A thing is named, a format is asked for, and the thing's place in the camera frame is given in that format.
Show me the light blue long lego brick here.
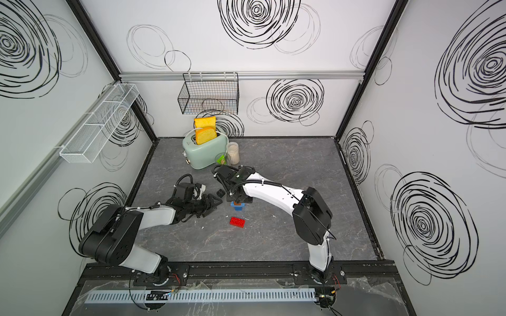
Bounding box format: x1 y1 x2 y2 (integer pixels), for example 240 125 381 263
231 202 245 211

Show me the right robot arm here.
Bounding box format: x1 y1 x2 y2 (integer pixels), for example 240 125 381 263
212 165 335 284

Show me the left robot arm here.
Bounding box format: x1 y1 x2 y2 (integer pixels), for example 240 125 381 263
79 182 223 282

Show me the black front rail frame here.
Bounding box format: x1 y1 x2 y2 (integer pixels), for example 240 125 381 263
80 259 398 287

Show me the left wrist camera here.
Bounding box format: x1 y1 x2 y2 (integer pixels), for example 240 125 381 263
192 183 206 200

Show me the small black lego brick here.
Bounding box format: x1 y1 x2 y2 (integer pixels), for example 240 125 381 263
216 189 225 198

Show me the black wire basket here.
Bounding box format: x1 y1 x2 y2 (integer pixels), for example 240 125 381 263
177 72 240 115

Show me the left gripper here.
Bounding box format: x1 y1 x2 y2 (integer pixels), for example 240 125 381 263
184 193 223 217

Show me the mint green toaster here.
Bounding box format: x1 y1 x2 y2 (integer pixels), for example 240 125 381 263
182 128 229 170

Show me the rear yellow toast slice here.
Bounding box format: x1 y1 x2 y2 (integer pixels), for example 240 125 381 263
194 116 216 129

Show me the white slotted cable duct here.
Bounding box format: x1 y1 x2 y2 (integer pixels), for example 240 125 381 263
84 288 317 305

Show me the red long lego brick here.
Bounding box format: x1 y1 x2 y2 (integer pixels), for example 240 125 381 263
229 217 246 229

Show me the clear glass with green packets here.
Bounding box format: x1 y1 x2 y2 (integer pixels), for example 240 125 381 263
216 153 230 165

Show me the front orange toast slice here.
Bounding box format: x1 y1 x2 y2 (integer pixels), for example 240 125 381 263
195 126 217 146

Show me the white mesh wall shelf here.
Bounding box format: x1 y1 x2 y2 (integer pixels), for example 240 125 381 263
59 83 140 163

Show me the beige speckled cup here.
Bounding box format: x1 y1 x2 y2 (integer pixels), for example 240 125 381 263
226 142 240 165

